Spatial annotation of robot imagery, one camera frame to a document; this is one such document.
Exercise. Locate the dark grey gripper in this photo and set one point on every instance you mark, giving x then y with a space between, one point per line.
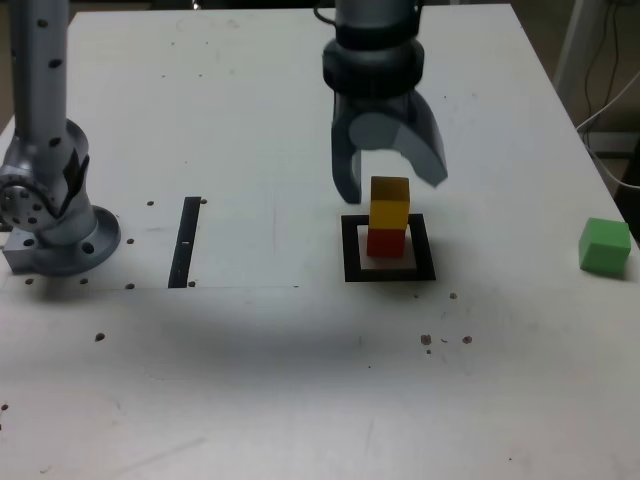
372 102

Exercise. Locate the yellow cube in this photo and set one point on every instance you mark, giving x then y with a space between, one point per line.
389 210

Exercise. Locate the red cube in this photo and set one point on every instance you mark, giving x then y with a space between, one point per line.
385 244

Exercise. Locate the green cube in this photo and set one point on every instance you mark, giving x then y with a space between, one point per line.
602 247

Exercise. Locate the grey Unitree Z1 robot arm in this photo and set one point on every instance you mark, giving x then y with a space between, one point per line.
40 100

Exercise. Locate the black tape square outline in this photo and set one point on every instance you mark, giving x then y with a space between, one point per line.
350 250

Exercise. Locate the white furniture leg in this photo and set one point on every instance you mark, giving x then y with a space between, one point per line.
570 50

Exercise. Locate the black tape strip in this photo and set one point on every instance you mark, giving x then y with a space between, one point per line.
182 250

